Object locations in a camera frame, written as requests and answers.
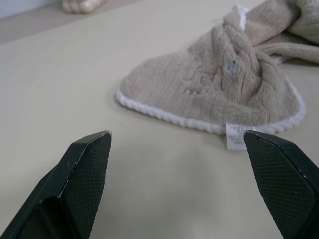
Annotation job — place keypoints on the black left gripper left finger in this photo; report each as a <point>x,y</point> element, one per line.
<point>72,184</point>

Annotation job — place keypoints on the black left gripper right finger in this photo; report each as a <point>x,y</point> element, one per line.
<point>286,179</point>

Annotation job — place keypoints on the beige towel with white trim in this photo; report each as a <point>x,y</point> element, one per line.
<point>221,82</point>

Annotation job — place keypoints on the cream lumpy ceramic object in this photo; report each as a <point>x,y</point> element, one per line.
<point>83,5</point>

